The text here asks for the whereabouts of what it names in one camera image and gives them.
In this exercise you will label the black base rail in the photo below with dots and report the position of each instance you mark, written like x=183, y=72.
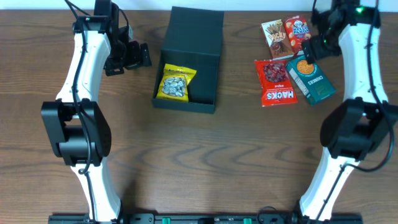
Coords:
x=205, y=219

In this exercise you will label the yellow Hacks candy bag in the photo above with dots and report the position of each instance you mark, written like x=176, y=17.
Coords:
x=173, y=85

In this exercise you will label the teal Chunkies box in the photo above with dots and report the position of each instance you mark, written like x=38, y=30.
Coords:
x=310, y=79

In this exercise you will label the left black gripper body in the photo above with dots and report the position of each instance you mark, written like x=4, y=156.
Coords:
x=144, y=55

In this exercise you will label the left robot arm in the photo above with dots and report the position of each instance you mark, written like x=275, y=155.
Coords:
x=77, y=129

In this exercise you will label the black gift box with lid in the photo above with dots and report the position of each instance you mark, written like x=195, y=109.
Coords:
x=193, y=39

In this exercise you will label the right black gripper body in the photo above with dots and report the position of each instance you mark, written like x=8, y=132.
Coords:
x=309, y=51

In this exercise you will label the brown Pocky box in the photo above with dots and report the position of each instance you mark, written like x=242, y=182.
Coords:
x=277, y=39

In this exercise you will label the red Hello Panda box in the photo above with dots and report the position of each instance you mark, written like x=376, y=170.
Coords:
x=297, y=30

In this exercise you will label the red Hacks candy bag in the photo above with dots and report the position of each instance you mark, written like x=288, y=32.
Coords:
x=276, y=86

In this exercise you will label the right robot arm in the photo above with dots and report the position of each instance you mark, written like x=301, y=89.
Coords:
x=363, y=120

